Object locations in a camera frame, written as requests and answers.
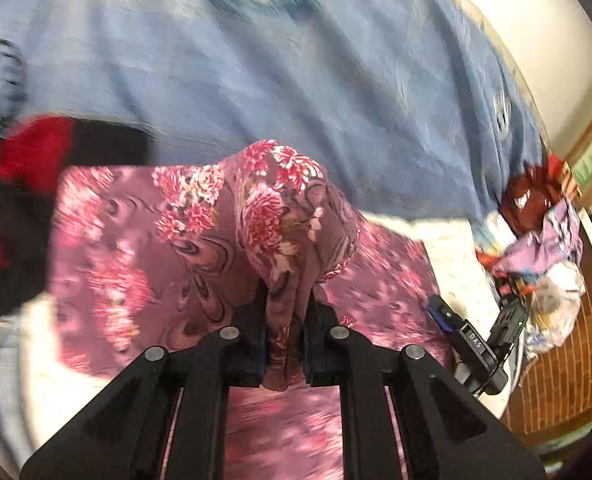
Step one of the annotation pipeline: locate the purple floral shirt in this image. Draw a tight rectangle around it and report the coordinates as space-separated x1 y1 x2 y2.
48 140 453 479

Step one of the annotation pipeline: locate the cream floral cloth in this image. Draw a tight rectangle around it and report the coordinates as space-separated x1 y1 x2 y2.
19 212 498 448

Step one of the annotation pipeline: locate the lilac cloth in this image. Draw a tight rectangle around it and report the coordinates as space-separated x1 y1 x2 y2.
491 198 583 275

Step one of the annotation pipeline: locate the blue plaid blanket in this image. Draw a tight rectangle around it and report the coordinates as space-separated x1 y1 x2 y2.
0 0 543 219

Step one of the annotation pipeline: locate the black and red sweater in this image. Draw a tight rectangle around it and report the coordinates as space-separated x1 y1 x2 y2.
0 116 153 316

